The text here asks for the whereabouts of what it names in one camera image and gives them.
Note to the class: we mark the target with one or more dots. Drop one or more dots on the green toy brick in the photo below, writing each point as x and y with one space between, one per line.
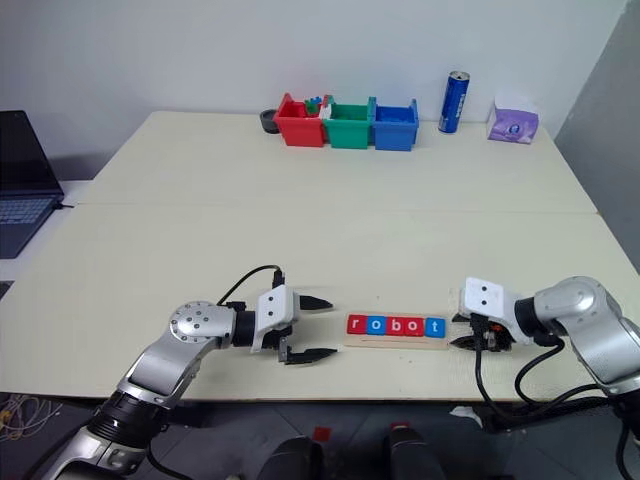
312 110

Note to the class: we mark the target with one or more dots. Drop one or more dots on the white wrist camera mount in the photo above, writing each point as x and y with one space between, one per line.
482 297
275 305

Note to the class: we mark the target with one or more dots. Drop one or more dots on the red letter b block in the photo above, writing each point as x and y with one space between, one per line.
389 332

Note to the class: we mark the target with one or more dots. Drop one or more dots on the blue plastic bin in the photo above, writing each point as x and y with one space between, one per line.
392 135

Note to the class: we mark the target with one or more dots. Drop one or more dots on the white toy piece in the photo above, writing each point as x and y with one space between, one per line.
327 107

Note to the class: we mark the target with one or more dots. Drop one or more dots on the blue toy brick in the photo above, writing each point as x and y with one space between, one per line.
316 101

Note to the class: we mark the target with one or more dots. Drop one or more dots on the red letter o block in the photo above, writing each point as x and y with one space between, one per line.
407 333

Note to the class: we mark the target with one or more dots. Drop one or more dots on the dark laptop computer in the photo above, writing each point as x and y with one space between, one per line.
22 165

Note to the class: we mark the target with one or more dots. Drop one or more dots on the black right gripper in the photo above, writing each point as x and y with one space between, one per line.
492 337

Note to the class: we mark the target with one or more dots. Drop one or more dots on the white crumpled paper scrap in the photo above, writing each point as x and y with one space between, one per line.
465 414

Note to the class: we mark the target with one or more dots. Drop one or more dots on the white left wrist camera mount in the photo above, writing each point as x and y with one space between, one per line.
275 305

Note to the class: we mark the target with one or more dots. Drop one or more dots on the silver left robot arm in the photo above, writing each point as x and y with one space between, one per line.
195 325

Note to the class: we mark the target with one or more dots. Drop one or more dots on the red square floor marker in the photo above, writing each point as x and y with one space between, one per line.
323 434

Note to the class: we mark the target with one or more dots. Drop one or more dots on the blue letter t block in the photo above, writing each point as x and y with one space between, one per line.
427 333

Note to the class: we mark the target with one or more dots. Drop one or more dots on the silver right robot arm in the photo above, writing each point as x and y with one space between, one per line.
580 305

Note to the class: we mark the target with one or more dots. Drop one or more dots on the black round bowl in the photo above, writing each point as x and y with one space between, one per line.
267 122

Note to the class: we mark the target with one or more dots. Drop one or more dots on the red letter r block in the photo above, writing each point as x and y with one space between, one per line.
351 330

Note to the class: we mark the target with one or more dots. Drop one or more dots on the green plastic bin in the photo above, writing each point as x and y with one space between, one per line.
347 135

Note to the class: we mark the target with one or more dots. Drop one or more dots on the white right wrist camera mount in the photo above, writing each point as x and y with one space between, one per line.
482 297

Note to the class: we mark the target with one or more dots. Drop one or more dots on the red plastic bin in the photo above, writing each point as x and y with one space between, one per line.
300 132

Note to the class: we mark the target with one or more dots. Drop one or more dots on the blue letter o block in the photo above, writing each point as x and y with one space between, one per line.
369 331

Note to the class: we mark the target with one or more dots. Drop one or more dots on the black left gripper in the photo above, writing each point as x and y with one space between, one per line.
275 342

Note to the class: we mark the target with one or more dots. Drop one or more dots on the dark rounded shape red tip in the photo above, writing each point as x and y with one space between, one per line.
410 455

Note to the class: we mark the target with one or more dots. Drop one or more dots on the purple tissue box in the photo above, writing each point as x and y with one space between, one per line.
512 127

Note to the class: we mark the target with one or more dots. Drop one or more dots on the blue drink can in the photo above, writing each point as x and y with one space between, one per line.
452 105

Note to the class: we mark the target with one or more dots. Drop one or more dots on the wooden letter tray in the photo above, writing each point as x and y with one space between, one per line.
395 343

